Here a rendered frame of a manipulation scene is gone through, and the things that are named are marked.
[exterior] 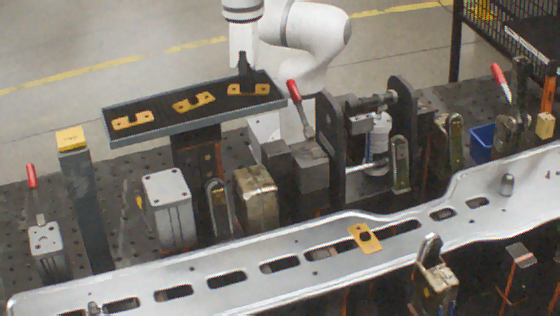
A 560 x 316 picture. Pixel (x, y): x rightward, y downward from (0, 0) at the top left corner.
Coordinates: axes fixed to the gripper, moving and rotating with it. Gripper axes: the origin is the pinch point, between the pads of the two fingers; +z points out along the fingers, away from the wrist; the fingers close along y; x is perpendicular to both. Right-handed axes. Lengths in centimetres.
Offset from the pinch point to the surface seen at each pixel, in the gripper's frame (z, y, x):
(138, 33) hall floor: 119, -257, -101
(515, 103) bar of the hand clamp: 7, -5, 59
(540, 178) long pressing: 18, 8, 64
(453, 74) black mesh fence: 71, -126, 65
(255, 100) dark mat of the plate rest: 2.4, 3.9, 1.8
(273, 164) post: 10.7, 13.9, 5.8
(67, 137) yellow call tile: 2.3, 16.9, -35.2
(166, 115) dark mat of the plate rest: 2.3, 9.3, -15.4
